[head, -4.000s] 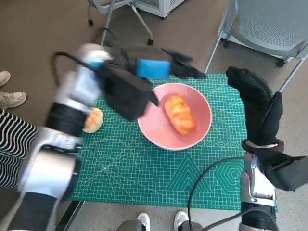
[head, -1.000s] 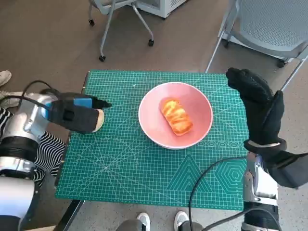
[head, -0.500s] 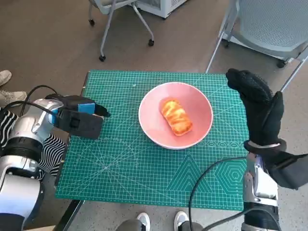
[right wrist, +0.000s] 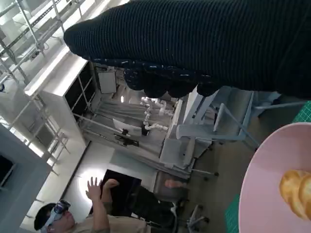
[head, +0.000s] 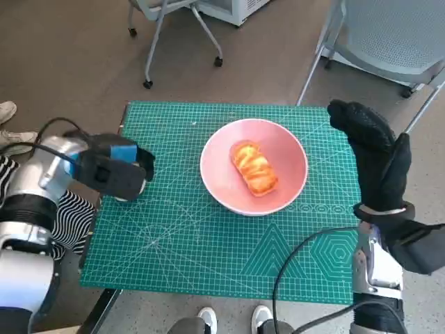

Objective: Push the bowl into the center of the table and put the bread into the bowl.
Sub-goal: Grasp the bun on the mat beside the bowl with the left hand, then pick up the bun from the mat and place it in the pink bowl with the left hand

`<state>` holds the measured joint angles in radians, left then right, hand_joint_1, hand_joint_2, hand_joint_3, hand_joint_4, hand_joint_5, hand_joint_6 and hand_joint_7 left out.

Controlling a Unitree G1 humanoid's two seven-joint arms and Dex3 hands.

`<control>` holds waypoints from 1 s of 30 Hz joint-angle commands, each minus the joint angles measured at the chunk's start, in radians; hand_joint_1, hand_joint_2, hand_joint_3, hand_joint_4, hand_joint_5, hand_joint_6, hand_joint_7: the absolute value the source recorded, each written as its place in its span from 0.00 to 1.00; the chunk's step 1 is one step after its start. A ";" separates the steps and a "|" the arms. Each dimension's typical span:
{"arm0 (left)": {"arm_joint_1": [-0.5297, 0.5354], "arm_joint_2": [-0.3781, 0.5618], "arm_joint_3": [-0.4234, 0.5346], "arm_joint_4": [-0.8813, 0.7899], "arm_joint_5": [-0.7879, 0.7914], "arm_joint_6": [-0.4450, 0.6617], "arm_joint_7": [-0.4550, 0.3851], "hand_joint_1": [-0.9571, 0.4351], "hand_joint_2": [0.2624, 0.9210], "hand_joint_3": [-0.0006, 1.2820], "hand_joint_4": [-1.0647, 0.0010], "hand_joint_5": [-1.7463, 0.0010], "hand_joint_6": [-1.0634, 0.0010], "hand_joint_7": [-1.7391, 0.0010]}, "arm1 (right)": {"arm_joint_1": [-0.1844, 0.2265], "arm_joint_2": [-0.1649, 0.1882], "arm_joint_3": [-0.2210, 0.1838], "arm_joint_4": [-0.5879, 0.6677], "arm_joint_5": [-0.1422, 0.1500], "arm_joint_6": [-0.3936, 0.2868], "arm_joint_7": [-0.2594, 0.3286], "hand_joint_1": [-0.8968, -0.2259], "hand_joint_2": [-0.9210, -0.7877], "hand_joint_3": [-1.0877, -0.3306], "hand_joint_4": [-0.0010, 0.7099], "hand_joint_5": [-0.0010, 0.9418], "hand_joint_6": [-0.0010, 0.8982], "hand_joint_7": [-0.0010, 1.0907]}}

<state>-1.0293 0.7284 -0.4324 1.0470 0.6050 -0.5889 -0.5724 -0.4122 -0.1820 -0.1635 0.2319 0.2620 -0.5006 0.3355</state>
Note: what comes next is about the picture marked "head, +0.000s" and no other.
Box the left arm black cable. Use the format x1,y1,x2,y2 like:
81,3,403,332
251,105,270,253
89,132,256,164
0,117,91,164

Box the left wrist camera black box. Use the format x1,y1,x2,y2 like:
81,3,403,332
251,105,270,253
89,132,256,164
71,149,147,202

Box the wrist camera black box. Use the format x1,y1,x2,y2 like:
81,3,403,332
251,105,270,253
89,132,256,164
385,221,445,276
71,149,147,202

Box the white cabinet appliance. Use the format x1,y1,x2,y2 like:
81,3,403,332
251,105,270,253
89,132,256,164
197,0,272,28

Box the right robot hand, black glove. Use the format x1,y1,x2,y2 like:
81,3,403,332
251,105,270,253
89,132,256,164
327,99,413,213

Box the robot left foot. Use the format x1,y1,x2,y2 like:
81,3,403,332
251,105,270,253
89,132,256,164
197,305,219,334

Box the grey mesh seat chair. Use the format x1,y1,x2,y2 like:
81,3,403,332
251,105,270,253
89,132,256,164
297,0,445,135

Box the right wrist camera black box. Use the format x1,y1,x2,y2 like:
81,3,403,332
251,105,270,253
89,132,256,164
385,221,445,276

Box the person's white shoe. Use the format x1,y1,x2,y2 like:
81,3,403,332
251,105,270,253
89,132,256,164
0,100,17,125
0,130,39,156

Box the pink bowl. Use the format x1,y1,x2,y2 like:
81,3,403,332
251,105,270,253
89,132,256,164
200,118,309,216

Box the green cutting mat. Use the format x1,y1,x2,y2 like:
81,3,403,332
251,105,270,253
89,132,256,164
79,100,364,306

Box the long orange toy bread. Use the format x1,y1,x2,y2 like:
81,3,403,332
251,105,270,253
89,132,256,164
229,140,280,198

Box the black table frame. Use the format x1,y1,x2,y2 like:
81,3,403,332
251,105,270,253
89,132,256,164
78,104,130,334

